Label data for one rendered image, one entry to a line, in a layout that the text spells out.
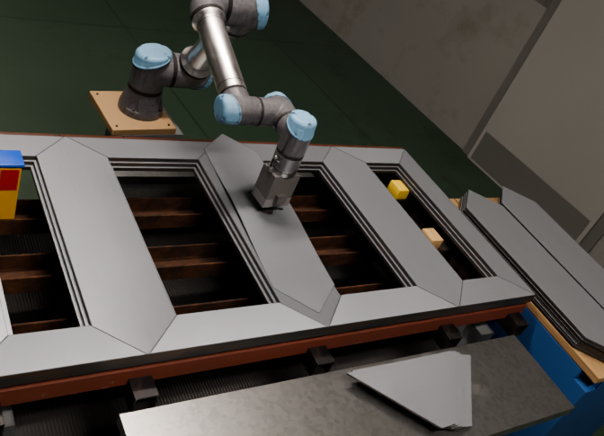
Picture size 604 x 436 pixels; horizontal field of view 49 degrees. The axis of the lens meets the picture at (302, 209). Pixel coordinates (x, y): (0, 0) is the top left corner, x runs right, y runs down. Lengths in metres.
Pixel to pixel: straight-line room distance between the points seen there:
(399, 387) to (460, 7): 3.75
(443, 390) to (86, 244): 0.92
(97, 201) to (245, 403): 0.61
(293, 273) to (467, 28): 3.54
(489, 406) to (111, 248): 1.02
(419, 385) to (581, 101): 3.01
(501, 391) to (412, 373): 0.30
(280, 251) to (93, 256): 0.48
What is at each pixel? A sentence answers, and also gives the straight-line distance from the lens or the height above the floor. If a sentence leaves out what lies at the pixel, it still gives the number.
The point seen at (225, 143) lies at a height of 0.85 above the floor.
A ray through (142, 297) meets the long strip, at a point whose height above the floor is 0.85.
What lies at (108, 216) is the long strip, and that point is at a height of 0.85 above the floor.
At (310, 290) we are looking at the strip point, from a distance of 1.67.
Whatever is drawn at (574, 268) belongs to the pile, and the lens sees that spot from 2.42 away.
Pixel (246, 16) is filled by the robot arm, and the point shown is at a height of 1.22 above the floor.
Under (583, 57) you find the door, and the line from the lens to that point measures 4.45.
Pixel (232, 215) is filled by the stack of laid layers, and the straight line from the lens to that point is 1.79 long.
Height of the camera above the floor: 1.90
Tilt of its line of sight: 33 degrees down
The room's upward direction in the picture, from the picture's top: 25 degrees clockwise
